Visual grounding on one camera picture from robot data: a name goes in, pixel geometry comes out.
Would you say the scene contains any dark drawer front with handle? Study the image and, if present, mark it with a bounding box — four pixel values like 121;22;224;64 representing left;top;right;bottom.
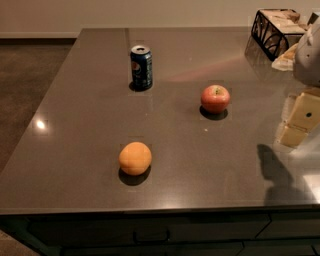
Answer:
28;214;270;248

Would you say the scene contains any orange fruit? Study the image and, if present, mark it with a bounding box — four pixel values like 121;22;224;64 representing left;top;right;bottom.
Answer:
118;142;152;176

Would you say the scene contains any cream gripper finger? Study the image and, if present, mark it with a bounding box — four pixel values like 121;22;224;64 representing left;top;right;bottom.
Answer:
278;87;320;148

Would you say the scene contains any black wire basket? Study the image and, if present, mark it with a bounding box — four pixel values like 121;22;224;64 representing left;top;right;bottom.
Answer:
251;9;305;61

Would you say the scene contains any blue pepsi can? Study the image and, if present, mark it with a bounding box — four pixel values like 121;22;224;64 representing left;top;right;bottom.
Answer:
130;45;153;91

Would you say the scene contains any red apple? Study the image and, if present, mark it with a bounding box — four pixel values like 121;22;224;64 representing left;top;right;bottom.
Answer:
201;85;230;114

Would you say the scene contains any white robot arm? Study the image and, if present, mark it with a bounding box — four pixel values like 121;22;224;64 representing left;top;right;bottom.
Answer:
276;12;320;148

